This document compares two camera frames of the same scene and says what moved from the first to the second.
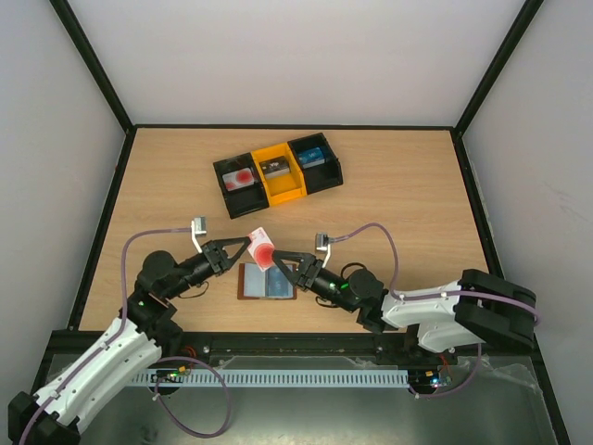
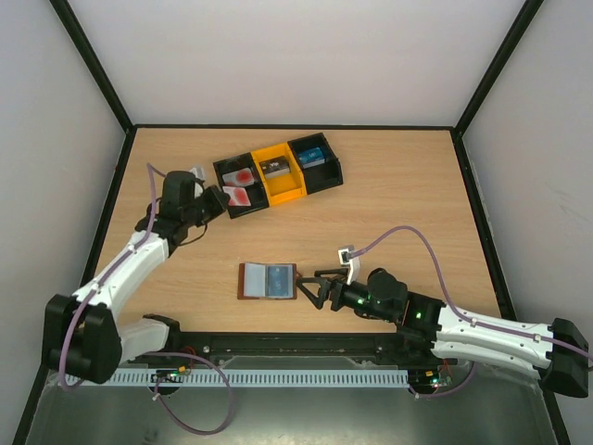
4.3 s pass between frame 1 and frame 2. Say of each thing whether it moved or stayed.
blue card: stayed
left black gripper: moved
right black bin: stayed
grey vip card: stayed
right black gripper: moved
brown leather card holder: stayed
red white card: stayed
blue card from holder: stayed
